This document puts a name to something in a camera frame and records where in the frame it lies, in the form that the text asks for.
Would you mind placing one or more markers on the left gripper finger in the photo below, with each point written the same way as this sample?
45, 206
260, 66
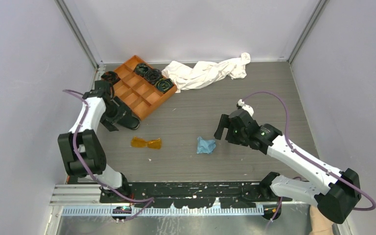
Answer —
108, 125
122, 107

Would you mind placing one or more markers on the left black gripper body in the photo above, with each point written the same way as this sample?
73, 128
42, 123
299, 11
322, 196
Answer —
113, 112

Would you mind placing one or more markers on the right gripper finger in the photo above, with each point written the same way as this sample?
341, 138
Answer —
223, 123
230, 124

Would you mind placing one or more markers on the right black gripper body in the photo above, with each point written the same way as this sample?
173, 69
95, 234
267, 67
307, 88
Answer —
236, 137

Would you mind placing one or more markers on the blue cleaning cloth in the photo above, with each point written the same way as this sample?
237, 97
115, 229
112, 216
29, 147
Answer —
205, 146

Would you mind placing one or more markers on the black glasses case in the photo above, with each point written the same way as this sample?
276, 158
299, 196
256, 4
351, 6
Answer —
129, 121

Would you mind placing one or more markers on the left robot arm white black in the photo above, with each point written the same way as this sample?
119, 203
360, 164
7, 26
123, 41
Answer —
82, 152

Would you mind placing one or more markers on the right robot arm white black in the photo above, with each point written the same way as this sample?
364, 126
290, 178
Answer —
323, 188

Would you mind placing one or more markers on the orange sunglasses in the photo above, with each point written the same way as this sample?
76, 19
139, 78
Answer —
142, 143

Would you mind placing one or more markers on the orange compartment tray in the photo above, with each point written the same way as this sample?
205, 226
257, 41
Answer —
141, 97

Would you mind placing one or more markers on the black coiled item far left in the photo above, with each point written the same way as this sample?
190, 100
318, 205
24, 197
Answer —
111, 77

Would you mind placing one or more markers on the black coiled item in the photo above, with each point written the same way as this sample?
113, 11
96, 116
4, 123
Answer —
164, 85
111, 77
141, 69
152, 76

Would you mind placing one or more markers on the black coiled item right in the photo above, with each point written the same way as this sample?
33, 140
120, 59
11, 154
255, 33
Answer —
164, 85

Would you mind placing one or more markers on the black coiled item middle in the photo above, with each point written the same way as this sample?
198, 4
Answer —
152, 76

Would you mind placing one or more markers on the white crumpled cloth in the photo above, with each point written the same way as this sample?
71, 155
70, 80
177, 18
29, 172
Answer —
204, 73

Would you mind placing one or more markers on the black coiled item top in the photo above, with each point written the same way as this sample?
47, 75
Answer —
141, 69

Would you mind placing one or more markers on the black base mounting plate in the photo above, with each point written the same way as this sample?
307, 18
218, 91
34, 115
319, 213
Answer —
196, 195

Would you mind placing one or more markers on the beige cloth bottom right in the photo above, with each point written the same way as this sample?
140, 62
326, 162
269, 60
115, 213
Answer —
320, 225

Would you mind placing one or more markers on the aluminium frame rail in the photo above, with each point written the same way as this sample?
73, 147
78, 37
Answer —
75, 191

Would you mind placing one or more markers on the white slotted cable duct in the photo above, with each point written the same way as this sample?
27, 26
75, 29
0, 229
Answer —
184, 211

